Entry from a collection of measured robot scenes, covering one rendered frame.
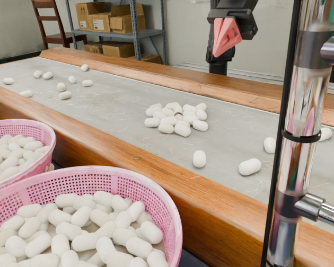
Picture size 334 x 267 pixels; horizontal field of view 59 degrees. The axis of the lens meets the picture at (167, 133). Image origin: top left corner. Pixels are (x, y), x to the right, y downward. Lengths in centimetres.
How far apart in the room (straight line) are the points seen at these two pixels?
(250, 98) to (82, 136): 38
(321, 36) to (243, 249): 24
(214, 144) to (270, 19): 223
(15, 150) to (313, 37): 52
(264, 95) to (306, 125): 49
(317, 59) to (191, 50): 296
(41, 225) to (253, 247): 26
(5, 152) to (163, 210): 34
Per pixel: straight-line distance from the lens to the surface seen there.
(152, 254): 34
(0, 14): 522
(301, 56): 21
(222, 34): 68
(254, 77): 118
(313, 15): 20
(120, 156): 47
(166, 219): 37
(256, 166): 46
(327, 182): 48
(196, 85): 79
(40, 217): 43
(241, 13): 70
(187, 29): 315
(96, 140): 53
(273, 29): 270
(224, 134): 57
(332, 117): 65
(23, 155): 59
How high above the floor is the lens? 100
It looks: 27 degrees down
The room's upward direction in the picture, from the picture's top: 4 degrees counter-clockwise
